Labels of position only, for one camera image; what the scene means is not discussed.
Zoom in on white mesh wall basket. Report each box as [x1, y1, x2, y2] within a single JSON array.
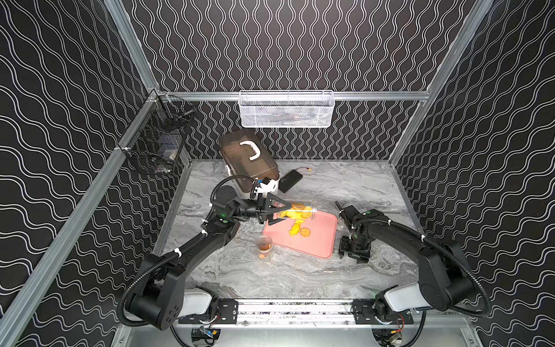
[[238, 90, 335, 128]]

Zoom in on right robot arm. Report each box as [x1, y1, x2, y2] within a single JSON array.
[[337, 205, 492, 322]]

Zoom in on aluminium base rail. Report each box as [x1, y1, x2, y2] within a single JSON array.
[[121, 298, 473, 328]]

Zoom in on clear jar dark cookies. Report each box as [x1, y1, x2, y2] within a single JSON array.
[[255, 235, 273, 260]]

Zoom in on pink plastic tray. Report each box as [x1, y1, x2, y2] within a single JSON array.
[[262, 211, 338, 259]]

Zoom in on black wire wall basket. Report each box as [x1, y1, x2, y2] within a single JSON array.
[[124, 96, 197, 176]]

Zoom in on black battery pack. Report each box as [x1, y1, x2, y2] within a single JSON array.
[[278, 169, 304, 193]]

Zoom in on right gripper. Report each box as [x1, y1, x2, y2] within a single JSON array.
[[336, 233, 367, 261]]

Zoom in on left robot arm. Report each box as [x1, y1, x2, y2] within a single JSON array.
[[116, 175, 292, 331]]

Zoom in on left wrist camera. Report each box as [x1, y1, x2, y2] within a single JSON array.
[[253, 177, 279, 198]]

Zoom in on white box brown lid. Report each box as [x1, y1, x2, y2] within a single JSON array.
[[220, 129, 280, 181]]

